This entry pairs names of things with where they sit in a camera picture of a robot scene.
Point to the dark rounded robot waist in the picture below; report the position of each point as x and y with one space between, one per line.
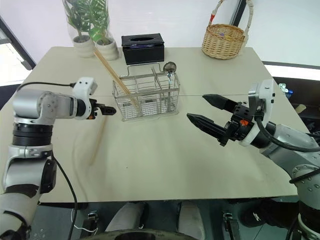
145 236

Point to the black window frame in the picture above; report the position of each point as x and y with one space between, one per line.
17 42

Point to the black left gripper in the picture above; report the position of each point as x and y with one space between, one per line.
93 107

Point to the black tissue box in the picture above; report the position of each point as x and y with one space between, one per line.
142 51

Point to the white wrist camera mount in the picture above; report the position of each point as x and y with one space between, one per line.
85 85
266 95

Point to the blue green plastic wrapper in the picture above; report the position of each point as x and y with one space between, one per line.
286 90

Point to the grey robot leg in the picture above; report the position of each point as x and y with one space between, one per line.
130 217
191 217

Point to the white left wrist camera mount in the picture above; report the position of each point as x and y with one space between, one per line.
85 85

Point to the wooden chopstick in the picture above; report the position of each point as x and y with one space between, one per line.
107 65
110 65
99 135

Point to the potted plant white ribbed pot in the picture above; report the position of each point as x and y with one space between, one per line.
107 50
83 45

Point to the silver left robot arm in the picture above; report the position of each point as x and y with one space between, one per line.
27 102

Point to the black vertical frame post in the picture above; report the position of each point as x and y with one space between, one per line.
237 11

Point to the metal table leg bracket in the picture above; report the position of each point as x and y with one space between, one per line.
229 221
92 218

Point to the metal spoon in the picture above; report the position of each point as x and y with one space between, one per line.
170 67

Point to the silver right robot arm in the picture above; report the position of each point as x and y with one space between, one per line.
287 140

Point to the black table frame rail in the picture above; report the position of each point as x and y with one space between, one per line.
62 205

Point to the black shoe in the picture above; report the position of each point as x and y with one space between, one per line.
267 215

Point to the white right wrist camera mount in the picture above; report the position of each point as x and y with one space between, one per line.
266 95

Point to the small purple object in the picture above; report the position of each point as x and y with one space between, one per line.
221 34

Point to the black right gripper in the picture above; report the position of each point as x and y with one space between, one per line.
240 122

